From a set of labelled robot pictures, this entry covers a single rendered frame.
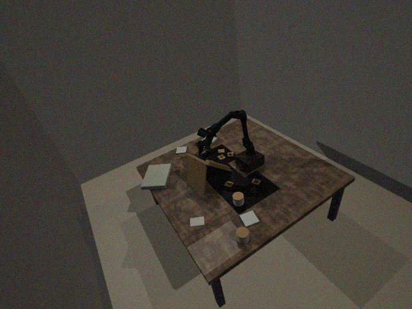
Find tan a-frame board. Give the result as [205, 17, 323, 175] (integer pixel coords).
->
[186, 153, 232, 194]

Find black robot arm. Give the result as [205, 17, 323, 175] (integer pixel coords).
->
[197, 110, 256, 156]

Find grey cylindrical container with tan lid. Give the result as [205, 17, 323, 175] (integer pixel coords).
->
[233, 192, 244, 206]
[236, 226, 249, 244]

